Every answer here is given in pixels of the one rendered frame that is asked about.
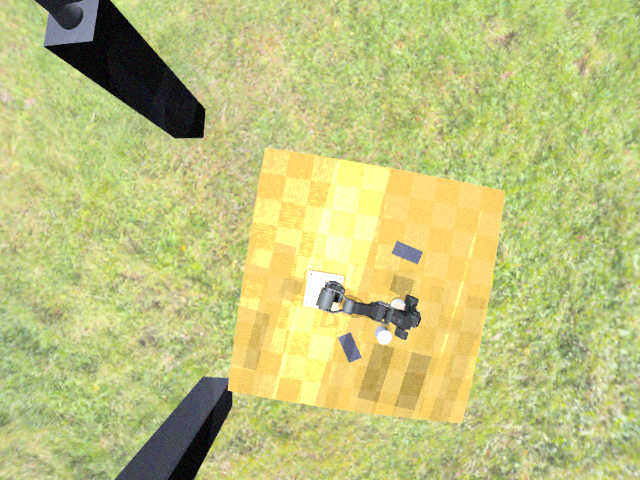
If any glass french press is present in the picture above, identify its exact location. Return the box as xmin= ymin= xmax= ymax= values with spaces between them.
xmin=391 ymin=299 xmax=405 ymax=310

